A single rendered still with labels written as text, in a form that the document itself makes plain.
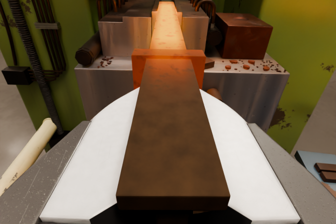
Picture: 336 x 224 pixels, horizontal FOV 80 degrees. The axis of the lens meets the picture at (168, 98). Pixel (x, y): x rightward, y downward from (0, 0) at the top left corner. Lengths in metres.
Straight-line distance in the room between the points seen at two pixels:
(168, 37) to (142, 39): 0.21
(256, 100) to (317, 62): 0.32
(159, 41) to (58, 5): 0.43
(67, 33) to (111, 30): 0.21
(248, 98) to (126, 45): 0.25
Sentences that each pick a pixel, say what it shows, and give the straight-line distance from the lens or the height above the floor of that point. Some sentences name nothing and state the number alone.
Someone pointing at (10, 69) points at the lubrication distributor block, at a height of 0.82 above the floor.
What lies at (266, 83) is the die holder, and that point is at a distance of 0.41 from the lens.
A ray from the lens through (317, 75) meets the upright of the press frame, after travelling 0.73.
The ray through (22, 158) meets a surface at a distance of 0.66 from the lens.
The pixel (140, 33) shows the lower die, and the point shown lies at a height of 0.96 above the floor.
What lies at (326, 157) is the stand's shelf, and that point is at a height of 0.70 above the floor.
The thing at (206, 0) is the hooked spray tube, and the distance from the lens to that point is 0.41.
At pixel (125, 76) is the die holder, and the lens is 0.37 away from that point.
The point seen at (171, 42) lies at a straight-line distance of 0.17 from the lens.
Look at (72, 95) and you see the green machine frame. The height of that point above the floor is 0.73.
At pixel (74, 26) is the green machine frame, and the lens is 0.58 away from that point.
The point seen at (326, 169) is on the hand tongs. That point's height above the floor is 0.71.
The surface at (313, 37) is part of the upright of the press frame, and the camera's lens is 0.66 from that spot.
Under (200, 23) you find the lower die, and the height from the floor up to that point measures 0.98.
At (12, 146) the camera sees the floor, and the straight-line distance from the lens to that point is 1.78.
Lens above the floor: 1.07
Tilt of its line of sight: 33 degrees down
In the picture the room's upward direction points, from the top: 2 degrees clockwise
